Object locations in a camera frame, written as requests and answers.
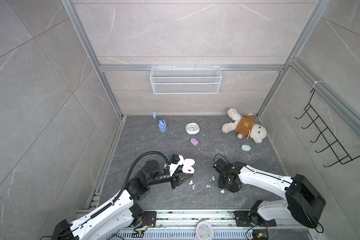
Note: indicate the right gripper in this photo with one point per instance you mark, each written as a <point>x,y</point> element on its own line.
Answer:
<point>232,188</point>

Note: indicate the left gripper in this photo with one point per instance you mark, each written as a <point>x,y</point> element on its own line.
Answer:
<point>177,178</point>

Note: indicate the white earbud case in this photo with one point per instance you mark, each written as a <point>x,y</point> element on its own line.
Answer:
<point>187,167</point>

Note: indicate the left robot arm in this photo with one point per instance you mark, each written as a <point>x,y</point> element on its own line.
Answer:
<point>122,210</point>

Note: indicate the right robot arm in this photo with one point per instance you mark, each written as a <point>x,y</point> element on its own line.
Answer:
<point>300,200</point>

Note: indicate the pink earbud case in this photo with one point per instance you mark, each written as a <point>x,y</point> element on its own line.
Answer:
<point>194,141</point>

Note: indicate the white round bowl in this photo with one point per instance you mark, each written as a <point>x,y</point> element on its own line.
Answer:
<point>192,128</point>

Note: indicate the white teddy bear brown shirt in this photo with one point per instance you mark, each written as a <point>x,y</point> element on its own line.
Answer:
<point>245,127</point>

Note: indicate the white round clock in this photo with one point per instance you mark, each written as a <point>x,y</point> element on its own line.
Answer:
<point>204,231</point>

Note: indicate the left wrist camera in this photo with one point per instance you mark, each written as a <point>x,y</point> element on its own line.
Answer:
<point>176,160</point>

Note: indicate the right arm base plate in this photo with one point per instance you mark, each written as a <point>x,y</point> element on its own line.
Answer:
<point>248,219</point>

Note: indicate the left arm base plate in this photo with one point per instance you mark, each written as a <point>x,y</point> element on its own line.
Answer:
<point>147,218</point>

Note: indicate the white wire basket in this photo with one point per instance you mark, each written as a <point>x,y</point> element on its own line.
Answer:
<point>185,80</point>

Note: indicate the black wall hook rack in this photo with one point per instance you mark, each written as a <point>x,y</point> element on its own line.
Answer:
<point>342,156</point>

